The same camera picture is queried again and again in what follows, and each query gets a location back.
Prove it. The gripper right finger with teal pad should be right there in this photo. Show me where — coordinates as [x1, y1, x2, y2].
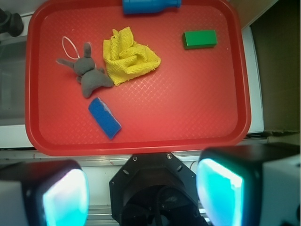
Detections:
[196, 143, 301, 226]

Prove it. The black knob object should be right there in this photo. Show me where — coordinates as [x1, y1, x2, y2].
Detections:
[0, 9, 24, 37]

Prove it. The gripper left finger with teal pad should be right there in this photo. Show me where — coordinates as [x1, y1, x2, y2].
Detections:
[0, 160, 89, 226]

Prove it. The grey plush bunny toy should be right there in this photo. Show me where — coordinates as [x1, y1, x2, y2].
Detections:
[56, 42, 114, 98]

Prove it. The blue plastic bottle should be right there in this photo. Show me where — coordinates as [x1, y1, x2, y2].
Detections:
[122, 0, 182, 15]

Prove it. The red plastic tray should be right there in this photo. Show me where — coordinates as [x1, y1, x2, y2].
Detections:
[25, 0, 251, 156]

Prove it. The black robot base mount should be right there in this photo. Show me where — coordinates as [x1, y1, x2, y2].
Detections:
[109, 153, 207, 226]

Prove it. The yellow crumpled cloth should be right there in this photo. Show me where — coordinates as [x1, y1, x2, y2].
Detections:
[103, 27, 161, 86]

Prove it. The green rectangular block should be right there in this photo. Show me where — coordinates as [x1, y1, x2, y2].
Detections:
[182, 30, 218, 49]

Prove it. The blue rectangular block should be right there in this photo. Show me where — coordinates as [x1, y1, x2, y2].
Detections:
[88, 97, 122, 140]

